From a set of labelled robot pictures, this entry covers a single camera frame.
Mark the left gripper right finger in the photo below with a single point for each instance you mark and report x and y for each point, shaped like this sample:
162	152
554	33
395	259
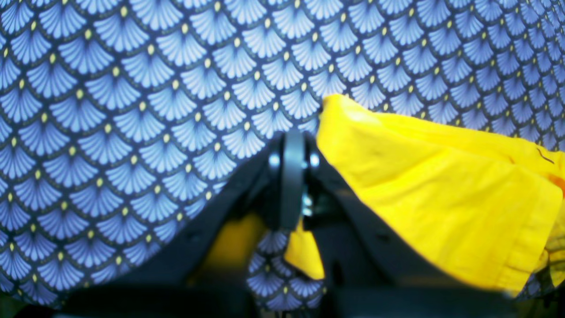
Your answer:
366	262

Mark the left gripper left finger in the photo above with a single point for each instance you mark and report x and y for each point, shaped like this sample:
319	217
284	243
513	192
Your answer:
208	258

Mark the yellow T-shirt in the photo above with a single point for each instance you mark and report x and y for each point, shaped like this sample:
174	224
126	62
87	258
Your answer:
485	208

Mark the blue fan-pattern tablecloth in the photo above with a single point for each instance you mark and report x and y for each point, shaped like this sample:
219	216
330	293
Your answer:
121	119

